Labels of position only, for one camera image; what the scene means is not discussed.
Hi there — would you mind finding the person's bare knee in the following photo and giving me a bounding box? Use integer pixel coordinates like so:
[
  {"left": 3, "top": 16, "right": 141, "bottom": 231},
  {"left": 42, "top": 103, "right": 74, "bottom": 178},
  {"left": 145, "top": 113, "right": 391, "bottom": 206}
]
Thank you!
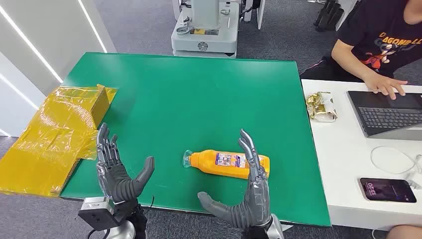
[{"left": 384, "top": 225, "right": 422, "bottom": 239}]

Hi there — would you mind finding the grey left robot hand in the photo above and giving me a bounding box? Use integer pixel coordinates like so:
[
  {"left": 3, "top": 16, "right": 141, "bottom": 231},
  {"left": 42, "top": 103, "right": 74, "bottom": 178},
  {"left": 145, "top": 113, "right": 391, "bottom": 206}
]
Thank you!
[{"left": 96, "top": 122, "right": 156, "bottom": 204}]

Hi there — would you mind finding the black equipment stand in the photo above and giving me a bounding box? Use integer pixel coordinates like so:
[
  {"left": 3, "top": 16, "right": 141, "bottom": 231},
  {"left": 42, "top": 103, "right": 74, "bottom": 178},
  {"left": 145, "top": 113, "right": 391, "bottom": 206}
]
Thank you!
[{"left": 313, "top": 0, "right": 345, "bottom": 33}]

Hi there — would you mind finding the gold and white snack wrapper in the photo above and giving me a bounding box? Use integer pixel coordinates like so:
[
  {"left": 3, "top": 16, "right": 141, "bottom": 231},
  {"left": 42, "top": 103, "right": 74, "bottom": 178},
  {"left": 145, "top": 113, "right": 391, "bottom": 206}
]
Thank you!
[{"left": 306, "top": 92, "right": 338, "bottom": 123}]

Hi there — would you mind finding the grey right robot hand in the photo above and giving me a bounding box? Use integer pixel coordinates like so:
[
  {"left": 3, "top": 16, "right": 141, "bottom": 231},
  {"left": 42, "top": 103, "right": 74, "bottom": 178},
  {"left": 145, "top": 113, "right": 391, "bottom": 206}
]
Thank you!
[{"left": 197, "top": 128, "right": 272, "bottom": 230}]

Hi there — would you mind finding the white charging cable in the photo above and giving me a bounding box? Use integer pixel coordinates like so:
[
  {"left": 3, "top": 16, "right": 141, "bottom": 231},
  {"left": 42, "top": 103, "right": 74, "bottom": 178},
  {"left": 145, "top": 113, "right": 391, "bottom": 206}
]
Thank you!
[{"left": 370, "top": 146, "right": 422, "bottom": 190}]

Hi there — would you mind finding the white desk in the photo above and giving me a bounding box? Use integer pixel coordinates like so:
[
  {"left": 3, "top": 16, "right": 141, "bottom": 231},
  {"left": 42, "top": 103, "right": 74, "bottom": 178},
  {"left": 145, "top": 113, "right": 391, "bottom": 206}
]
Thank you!
[{"left": 301, "top": 79, "right": 422, "bottom": 232}]

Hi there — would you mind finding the yellow film wrapped box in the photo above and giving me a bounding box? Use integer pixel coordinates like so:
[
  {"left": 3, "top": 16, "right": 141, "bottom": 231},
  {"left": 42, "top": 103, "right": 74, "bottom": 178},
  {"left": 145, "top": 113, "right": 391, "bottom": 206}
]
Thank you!
[{"left": 0, "top": 84, "right": 118, "bottom": 198}]

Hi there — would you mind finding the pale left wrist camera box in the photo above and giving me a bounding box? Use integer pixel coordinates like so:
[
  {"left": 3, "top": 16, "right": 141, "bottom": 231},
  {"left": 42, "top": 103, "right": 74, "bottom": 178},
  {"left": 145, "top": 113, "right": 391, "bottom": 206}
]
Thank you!
[{"left": 78, "top": 197, "right": 121, "bottom": 232}]

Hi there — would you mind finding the orange plastic bottle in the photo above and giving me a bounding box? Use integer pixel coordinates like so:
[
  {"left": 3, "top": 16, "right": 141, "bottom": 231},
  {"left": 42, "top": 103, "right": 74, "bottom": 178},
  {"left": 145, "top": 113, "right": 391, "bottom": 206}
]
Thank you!
[{"left": 183, "top": 149, "right": 271, "bottom": 180}]

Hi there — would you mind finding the white furniture leg panel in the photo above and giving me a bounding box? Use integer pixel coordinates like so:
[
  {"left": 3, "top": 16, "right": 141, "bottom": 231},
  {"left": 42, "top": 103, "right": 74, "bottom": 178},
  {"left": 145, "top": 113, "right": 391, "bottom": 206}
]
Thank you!
[
  {"left": 244, "top": 0, "right": 266, "bottom": 30},
  {"left": 335, "top": 0, "right": 359, "bottom": 32}
]

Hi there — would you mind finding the white wall light strip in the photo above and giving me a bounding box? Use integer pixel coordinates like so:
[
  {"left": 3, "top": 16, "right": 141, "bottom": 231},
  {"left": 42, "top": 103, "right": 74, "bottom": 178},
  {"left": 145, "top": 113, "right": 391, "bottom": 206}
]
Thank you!
[
  {"left": 0, "top": 4, "right": 64, "bottom": 84},
  {"left": 77, "top": 0, "right": 108, "bottom": 53}
]

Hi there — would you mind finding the black smartphone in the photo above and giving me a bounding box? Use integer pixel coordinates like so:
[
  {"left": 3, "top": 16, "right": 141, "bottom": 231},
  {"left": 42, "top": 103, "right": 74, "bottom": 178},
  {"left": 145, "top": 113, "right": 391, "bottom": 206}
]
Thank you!
[{"left": 360, "top": 177, "right": 418, "bottom": 204}]

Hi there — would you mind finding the grey laptop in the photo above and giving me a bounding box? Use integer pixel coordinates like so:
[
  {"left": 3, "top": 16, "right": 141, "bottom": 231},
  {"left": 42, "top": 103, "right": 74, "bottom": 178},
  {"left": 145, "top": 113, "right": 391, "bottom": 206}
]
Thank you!
[{"left": 346, "top": 91, "right": 422, "bottom": 141}]

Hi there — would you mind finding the green top table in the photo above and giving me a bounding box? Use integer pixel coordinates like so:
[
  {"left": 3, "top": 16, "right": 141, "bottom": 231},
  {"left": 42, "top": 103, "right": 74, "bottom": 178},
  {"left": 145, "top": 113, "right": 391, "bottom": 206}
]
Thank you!
[{"left": 59, "top": 51, "right": 332, "bottom": 228}]

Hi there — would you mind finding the person's hand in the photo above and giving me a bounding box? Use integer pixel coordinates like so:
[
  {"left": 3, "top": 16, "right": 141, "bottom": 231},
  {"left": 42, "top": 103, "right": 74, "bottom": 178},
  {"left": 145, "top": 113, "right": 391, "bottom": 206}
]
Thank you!
[{"left": 362, "top": 73, "right": 409, "bottom": 100}]

